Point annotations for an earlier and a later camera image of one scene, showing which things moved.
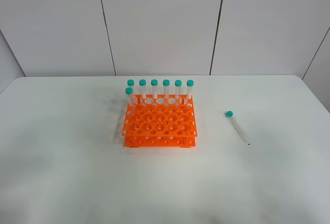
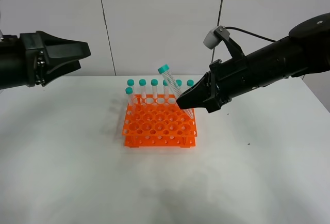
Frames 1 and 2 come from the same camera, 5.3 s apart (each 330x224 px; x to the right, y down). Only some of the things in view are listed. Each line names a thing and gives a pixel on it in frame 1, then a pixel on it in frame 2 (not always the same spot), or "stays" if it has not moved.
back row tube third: (154, 83) stays
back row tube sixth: (190, 84) stays
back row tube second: (143, 83) stays
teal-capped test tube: (229, 114) to (164, 69)
